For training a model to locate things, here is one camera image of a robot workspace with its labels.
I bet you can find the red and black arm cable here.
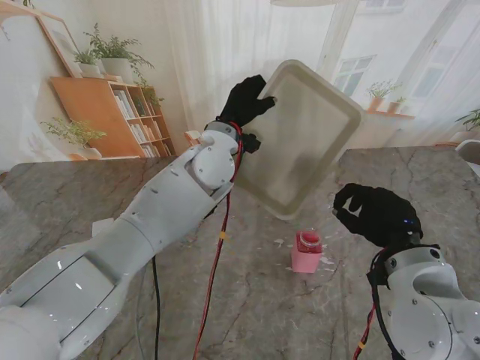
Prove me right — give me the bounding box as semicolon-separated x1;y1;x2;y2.
136;121;263;360
352;249;401;360

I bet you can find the cream baking tray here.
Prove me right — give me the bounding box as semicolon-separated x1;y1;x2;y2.
235;58;365;221

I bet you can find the pink square jar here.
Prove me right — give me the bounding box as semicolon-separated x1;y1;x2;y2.
290;228;323;274

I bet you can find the printed room scene backdrop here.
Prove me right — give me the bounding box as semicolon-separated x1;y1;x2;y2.
0;0;480;166

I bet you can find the red and black left arm cable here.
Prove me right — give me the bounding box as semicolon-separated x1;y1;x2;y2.
136;121;263;360

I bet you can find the red and black right arm cable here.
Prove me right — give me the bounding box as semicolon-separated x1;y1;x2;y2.
352;249;401;360

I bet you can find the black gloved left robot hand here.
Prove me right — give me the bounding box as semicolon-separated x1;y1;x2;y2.
219;73;279;131

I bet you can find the white square jar cap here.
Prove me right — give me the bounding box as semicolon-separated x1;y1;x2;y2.
92;219;114;238

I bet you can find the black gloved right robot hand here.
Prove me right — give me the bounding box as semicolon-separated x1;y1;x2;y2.
332;182;425;248

